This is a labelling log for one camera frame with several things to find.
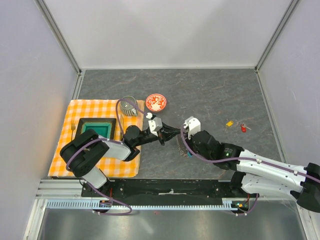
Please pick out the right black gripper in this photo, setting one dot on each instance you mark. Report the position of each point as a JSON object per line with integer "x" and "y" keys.
{"x": 189, "y": 142}

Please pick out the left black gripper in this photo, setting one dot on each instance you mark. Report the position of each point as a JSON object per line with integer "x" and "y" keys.
{"x": 164, "y": 135}

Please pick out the blue tag keyring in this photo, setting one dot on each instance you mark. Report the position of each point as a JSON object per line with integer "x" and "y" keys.
{"x": 183, "y": 151}

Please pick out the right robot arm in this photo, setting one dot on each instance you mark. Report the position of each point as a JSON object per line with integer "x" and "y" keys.
{"x": 258, "y": 175}

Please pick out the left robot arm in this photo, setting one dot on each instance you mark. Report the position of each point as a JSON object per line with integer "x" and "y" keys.
{"x": 82, "y": 154}

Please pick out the red white patterned bowl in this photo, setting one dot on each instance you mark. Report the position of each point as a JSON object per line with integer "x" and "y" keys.
{"x": 156, "y": 102}

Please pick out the red tag key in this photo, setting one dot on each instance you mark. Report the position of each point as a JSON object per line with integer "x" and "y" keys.
{"x": 244, "y": 128}

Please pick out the grey striped mug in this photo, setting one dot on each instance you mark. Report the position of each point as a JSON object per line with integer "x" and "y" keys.
{"x": 127, "y": 108}

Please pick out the silver knife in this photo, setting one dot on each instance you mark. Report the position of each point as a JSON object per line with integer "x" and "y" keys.
{"x": 122, "y": 126}

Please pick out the black teal square plate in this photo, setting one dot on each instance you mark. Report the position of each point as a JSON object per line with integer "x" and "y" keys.
{"x": 105, "y": 127}

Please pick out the orange checkered cloth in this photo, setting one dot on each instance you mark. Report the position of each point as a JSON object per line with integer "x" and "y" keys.
{"x": 90, "y": 108}

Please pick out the silver fork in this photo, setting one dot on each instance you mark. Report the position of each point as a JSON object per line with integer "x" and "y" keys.
{"x": 73, "y": 128}

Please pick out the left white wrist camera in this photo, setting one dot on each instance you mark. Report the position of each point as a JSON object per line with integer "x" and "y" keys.
{"x": 154, "y": 122}

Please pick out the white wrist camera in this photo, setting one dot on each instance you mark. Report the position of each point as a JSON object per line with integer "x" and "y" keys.
{"x": 154, "y": 122}
{"x": 191, "y": 126}

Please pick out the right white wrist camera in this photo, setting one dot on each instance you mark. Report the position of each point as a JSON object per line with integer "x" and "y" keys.
{"x": 191, "y": 126}

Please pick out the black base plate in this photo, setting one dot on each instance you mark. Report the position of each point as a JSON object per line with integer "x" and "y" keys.
{"x": 173, "y": 192}

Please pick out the slotted cable duct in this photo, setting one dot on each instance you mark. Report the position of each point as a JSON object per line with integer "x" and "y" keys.
{"x": 88, "y": 204}

